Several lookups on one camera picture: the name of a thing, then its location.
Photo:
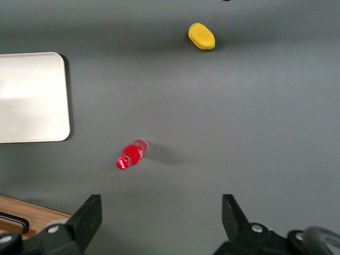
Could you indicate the small red bottle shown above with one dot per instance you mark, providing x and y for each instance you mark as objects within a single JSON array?
[{"x": 132, "y": 154}]

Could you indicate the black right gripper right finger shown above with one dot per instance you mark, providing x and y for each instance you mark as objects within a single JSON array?
[{"x": 236, "y": 225}]

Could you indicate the yellow sponge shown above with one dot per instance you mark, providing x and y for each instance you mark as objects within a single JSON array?
[{"x": 202, "y": 35}]

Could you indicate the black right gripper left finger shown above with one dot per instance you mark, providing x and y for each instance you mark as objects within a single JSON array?
[{"x": 85, "y": 223}]

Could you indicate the wooden drawer cabinet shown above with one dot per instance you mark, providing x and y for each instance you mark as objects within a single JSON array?
[{"x": 40, "y": 215}]

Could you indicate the beige rectangular tray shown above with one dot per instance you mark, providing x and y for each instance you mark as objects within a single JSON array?
[{"x": 32, "y": 98}]

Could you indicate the wooden drawer front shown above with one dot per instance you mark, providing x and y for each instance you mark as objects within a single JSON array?
[{"x": 42, "y": 216}]

